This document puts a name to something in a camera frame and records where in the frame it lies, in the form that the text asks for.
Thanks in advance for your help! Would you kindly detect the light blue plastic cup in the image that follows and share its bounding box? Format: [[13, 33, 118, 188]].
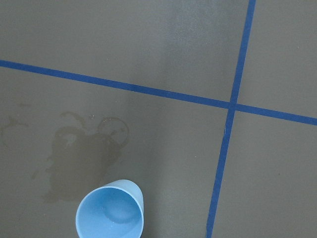
[[75, 179, 144, 238]]

